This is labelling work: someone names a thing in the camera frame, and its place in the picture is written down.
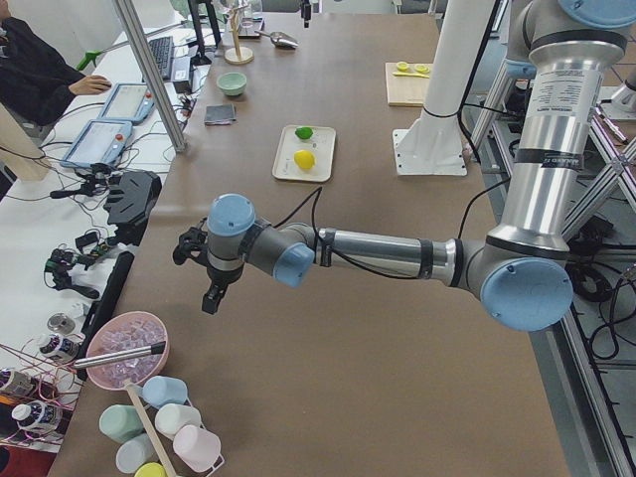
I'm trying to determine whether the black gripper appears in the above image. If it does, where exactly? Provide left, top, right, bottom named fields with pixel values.
left=172, top=220, right=241, bottom=314

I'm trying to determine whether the person in black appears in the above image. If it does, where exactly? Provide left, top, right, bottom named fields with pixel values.
left=1, top=1, right=111, bottom=126

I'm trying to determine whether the green lime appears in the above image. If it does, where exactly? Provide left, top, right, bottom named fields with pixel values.
left=294, top=126, right=314, bottom=141

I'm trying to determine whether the bamboo cutting board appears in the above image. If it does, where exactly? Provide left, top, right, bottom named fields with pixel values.
left=385, top=62, right=432, bottom=107

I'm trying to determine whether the silver black tongs handle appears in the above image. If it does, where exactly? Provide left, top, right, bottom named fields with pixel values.
left=73, top=341, right=167, bottom=370

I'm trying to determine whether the white rabbit tray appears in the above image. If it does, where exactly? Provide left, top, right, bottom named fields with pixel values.
left=272, top=124, right=336, bottom=183

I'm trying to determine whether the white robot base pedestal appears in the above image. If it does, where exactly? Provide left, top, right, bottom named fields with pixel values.
left=394, top=0, right=498, bottom=176

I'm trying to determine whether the yellow plastic knife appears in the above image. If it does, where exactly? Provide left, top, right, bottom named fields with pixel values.
left=392, top=71, right=430, bottom=79

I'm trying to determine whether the black keyboard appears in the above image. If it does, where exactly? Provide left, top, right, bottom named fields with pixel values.
left=148, top=36, right=174, bottom=80

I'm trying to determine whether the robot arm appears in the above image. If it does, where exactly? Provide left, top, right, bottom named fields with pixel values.
left=173, top=1, right=635, bottom=331

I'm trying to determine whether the mint green bowl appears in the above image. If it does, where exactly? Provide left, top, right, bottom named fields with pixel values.
left=217, top=72, right=247, bottom=97

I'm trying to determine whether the grey folded cloth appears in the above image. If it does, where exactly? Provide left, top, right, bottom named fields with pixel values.
left=204, top=103, right=236, bottom=125

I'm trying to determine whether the pastel cup rack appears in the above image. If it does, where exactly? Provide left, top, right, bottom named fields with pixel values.
left=98, top=376, right=226, bottom=476

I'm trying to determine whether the blue teach pendant far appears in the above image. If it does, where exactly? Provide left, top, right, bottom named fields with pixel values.
left=98, top=82, right=154, bottom=124

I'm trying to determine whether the yellow lemon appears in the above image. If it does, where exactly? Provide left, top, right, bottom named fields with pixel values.
left=293, top=149, right=316, bottom=171

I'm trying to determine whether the wooden cup tree stand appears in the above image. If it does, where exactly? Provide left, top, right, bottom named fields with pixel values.
left=220, top=1, right=254, bottom=66

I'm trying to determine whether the blue teach pendant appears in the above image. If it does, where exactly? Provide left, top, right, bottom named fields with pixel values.
left=98, top=82, right=154, bottom=124
left=60, top=119, right=133, bottom=168

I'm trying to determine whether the lemon slice near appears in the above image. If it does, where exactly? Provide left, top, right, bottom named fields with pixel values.
left=414, top=64, right=430, bottom=74

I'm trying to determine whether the blue teach pendant near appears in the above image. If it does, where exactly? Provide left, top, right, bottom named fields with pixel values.
left=60, top=119, right=133, bottom=168

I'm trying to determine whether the pink ribbed bowl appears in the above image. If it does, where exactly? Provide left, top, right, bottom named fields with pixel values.
left=85, top=311, right=170, bottom=391

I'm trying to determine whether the silver metal scoop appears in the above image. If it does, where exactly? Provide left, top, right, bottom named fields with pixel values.
left=256, top=30, right=298, bottom=50

